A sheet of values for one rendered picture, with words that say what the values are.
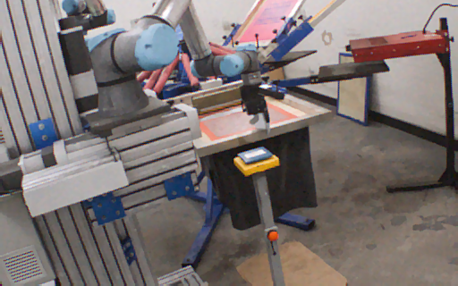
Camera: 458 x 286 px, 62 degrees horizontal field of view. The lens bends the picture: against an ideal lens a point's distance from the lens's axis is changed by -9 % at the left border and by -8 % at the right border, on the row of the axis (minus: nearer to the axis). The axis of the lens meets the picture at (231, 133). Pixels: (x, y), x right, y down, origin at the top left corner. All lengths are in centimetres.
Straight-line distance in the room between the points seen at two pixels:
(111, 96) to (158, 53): 20
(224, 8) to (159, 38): 540
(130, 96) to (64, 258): 64
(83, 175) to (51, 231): 44
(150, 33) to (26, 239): 77
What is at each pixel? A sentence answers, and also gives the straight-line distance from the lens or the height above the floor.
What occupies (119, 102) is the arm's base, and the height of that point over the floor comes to 129.
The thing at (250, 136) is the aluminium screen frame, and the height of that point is 98.
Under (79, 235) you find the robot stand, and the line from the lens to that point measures 149.
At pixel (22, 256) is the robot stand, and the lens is 145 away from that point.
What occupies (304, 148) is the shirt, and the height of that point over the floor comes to 82.
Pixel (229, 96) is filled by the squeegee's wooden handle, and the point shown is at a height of 102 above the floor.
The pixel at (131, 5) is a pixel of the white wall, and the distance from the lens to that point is 625.
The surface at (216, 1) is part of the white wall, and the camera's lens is 644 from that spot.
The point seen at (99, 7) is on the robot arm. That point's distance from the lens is 189.
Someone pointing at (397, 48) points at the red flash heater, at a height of 107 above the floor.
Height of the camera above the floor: 149
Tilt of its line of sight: 17 degrees down
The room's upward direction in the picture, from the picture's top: 12 degrees counter-clockwise
